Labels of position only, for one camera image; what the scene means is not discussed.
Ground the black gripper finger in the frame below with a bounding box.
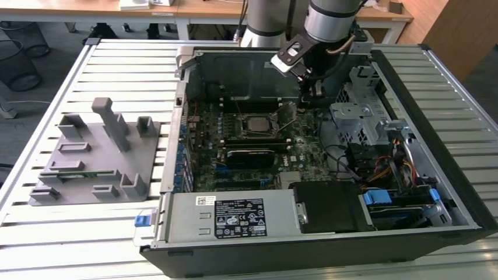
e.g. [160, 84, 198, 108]
[297, 74, 327, 107]

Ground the silver CPU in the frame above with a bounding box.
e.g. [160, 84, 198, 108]
[243, 116, 273, 132]

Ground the CPU socket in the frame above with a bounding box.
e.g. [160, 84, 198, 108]
[239, 113, 281, 138]

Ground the metal socket cover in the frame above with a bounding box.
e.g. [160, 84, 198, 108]
[271, 101, 296, 131]

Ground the silver drive cage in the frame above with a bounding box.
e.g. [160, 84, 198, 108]
[329, 65, 393, 146]

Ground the black RAM slot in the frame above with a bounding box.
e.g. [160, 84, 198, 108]
[224, 138, 291, 145]
[220, 104, 283, 112]
[224, 144, 291, 152]
[220, 97, 283, 106]

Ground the green motherboard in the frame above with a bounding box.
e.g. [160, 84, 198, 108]
[181, 99, 351, 193]

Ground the wooden desk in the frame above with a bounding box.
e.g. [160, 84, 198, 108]
[0, 0, 184, 40]
[174, 0, 413, 44]

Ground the black graphics card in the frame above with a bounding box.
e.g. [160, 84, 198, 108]
[224, 148, 275, 170]

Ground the silver heat sink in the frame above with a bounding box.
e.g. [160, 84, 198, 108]
[279, 171, 303, 187]

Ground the wooden cabinet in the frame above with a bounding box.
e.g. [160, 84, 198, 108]
[397, 0, 498, 82]

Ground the black expansion slot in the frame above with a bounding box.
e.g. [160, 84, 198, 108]
[215, 180, 265, 189]

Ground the black plastic shroud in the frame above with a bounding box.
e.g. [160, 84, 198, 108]
[291, 181, 376, 234]

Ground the hard disk in blue carrier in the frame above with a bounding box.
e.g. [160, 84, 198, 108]
[359, 188, 432, 231]

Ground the silver power supply unit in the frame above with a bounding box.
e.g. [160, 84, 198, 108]
[153, 189, 312, 243]

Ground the white box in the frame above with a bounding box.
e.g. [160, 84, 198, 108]
[118, 0, 150, 11]

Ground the black PC case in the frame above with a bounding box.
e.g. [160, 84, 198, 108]
[130, 43, 498, 280]

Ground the grey parts rack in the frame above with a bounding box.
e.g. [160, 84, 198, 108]
[29, 97, 162, 207]

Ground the green RAM stick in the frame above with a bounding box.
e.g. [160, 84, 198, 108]
[57, 171, 97, 179]

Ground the large black mesh wastebasket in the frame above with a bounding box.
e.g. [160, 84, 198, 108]
[0, 37, 42, 92]

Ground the grey desk foot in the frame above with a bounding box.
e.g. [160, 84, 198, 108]
[0, 94, 18, 119]

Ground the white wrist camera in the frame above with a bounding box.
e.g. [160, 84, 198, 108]
[271, 34, 312, 78]

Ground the wire locking lever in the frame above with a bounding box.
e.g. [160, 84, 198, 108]
[277, 115, 300, 132]
[232, 98, 247, 117]

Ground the black cable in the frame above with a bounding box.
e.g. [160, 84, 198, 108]
[321, 142, 364, 184]

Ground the grey case hinge bracket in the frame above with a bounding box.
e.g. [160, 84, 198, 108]
[173, 46, 197, 80]

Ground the yellow red wire bundle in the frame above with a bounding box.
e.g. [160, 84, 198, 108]
[364, 154, 416, 183]

